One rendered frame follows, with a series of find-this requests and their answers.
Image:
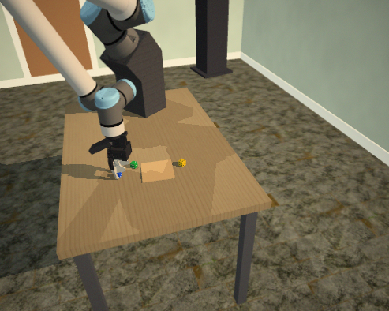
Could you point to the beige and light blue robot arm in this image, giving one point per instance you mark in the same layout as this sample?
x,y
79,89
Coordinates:
x,y
112,25

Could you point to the tan flat mat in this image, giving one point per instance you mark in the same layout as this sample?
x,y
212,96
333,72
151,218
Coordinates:
x,y
157,171

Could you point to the green die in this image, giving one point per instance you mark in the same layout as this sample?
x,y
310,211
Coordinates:
x,y
133,164

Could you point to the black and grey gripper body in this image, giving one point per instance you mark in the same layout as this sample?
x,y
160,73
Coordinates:
x,y
120,146

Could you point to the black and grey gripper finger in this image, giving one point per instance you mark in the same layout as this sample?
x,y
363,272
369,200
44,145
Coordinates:
x,y
123,162
115,166

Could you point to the yellow die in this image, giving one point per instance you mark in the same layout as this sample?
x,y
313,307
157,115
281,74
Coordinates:
x,y
181,162

